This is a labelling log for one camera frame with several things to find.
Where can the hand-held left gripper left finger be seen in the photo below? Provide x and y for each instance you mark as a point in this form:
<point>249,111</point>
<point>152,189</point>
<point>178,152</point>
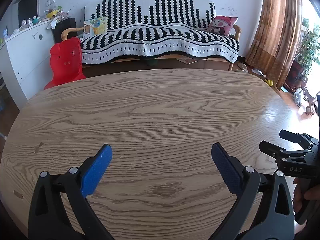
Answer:
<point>96,170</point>

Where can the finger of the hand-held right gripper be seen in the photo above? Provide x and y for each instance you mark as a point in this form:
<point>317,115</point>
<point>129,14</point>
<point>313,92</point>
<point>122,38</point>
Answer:
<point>275,150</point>
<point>297,138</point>

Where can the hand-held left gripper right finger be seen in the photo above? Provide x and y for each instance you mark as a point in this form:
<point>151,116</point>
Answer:
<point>226,167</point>

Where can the person's right hand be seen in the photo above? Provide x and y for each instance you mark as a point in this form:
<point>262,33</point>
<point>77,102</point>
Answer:
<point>298,192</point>

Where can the child tricycle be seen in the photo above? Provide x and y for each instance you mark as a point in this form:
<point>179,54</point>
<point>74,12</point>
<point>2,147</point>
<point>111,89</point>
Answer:
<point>311,105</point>

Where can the white plastic bag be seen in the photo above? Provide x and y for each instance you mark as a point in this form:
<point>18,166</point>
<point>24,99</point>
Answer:
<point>298,97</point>

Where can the yellow toy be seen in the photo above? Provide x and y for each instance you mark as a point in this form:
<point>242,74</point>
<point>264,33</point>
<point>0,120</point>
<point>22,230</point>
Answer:
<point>269,83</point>

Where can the white paper sheet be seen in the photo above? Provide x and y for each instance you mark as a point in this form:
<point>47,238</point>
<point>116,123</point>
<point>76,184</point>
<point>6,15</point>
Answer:
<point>257,72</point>

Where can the potted plant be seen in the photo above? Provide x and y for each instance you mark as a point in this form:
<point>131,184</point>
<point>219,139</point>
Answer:
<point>308,52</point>

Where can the beige slipper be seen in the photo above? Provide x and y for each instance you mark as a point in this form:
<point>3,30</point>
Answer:
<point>242,68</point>

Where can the brown patterned curtain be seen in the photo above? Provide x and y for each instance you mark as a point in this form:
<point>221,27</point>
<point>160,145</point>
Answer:
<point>272,30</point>

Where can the red plastic bear chair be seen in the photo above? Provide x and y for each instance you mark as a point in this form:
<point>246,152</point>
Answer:
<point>66,62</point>

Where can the brown cardboard sheet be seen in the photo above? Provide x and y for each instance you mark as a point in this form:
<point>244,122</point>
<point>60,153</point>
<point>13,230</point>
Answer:
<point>186,60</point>

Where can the white cabinet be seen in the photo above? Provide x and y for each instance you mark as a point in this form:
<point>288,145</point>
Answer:
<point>27,60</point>

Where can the pink cartoon cushion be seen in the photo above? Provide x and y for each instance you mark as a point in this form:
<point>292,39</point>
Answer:
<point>222,26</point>

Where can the wooden sofa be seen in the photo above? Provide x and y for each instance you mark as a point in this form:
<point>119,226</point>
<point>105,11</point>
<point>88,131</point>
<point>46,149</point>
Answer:
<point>70,31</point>

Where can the children's picture book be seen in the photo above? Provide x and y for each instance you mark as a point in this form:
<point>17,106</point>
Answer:
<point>96,26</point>

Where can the striped black-white sofa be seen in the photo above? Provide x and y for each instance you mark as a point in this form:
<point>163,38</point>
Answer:
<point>162,37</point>

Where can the black speaker box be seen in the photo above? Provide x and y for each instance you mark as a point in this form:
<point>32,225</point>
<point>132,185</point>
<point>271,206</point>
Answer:
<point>63,28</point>

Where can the pile of assorted toys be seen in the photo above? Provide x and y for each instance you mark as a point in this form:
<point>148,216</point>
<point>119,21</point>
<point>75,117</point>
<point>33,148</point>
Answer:
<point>56,13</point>

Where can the row of small bottles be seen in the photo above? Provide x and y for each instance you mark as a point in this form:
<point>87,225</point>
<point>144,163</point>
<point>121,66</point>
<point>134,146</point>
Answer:
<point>30,22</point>

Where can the blue figurine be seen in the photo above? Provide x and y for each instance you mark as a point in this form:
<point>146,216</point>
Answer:
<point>5,31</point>

